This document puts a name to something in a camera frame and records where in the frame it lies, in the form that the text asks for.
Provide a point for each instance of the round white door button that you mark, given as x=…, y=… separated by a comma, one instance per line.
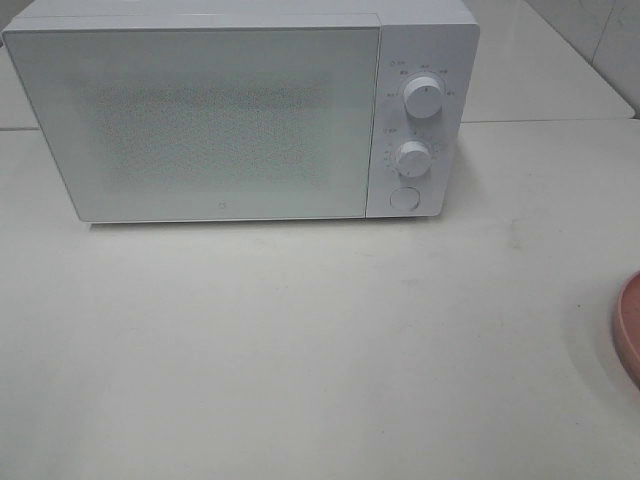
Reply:
x=405, y=199

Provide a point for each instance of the pink round plate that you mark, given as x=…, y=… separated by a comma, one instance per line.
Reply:
x=626, y=327

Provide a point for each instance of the white microwave door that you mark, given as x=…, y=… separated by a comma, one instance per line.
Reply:
x=151, y=126

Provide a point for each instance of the lower white timer knob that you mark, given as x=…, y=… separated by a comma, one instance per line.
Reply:
x=413, y=159

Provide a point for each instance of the upper white power knob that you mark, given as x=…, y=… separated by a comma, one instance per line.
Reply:
x=423, y=96

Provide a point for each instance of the white microwave oven body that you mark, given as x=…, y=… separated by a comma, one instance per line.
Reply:
x=415, y=37

